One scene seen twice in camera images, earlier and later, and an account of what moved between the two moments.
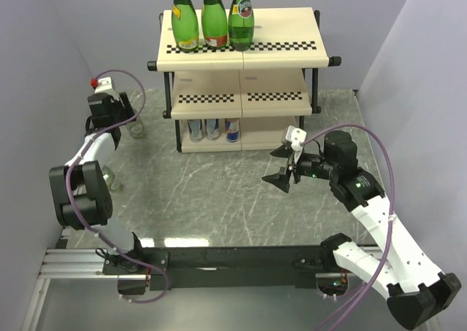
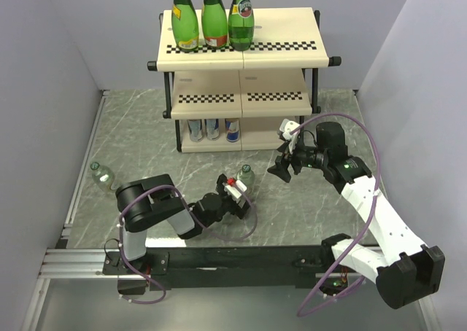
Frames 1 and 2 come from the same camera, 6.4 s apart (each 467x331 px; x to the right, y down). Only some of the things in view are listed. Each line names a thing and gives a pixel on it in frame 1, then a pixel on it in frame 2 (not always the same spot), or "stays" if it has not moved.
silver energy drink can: [212, 129] stays
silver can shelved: [195, 129] stays
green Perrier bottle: [184, 18] stays
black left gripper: [127, 112] → [240, 211]
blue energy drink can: [232, 129] stays
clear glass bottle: [136, 129] → [246, 176]
